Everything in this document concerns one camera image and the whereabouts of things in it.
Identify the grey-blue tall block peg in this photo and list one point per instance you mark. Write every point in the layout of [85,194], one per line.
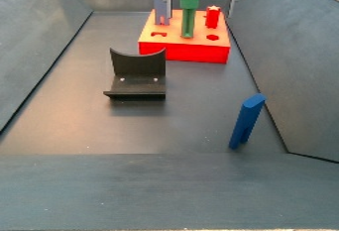
[161,7]

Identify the red star peg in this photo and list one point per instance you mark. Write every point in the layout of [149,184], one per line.
[212,16]

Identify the green tall peg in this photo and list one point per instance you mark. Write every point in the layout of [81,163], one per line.
[188,7]

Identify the red peg board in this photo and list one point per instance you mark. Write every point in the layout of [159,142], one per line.
[209,46]

